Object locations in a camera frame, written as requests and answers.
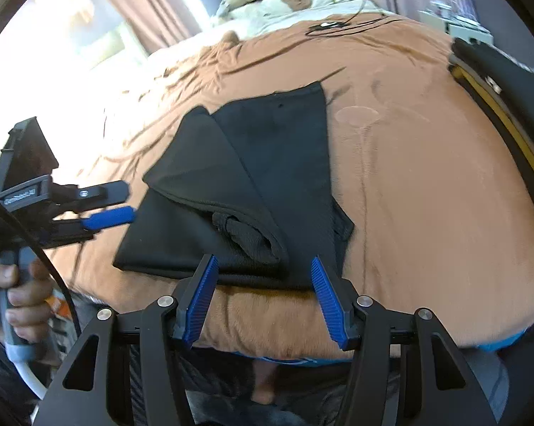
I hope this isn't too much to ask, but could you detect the thin black cable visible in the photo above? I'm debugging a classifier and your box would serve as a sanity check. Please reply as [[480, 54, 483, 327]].
[[307, 0, 410, 37]]

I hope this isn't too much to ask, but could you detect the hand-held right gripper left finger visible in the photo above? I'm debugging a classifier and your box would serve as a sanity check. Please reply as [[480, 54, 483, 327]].
[[32, 253, 221, 426]]

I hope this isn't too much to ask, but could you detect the cream quilt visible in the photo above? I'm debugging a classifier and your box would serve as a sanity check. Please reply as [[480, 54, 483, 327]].
[[145, 18, 268, 69]]

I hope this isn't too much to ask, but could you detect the black t-shirt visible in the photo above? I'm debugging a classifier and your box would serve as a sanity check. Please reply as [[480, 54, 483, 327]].
[[113, 81, 355, 289]]

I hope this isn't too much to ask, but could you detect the orange box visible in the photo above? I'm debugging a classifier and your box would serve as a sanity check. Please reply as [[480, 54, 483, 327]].
[[45, 288, 75, 320]]

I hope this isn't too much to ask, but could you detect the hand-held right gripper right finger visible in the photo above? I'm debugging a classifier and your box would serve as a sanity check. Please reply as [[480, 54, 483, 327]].
[[310, 255, 503, 426]]

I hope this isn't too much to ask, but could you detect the brown blanket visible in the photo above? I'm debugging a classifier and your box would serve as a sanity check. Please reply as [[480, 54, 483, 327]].
[[45, 9, 534, 362]]

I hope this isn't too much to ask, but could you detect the person's left hand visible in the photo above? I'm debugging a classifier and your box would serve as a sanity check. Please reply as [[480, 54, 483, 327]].
[[0, 260, 55, 342]]

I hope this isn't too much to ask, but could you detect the white nightstand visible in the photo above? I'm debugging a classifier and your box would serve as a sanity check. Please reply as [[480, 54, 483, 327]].
[[418, 6, 494, 47]]

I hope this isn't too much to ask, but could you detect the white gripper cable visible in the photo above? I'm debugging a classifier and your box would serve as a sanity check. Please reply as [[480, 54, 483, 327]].
[[16, 355, 48, 402]]

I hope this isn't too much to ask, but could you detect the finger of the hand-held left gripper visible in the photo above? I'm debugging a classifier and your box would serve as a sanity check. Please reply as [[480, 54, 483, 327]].
[[49, 205, 137, 249], [77, 180, 131, 203]]

